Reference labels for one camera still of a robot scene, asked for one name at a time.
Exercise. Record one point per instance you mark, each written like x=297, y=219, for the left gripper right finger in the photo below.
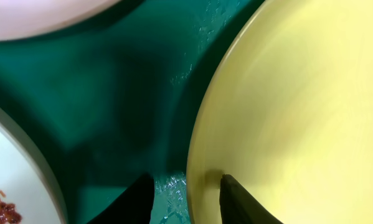
x=238, y=206

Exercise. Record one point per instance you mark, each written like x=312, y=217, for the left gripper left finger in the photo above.
x=133, y=206

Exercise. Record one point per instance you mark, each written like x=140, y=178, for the white plate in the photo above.
x=27, y=18
x=29, y=191

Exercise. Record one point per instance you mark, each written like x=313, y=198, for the yellow green rimmed plate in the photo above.
x=289, y=114

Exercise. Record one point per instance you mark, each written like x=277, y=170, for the teal plastic tray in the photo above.
x=118, y=95

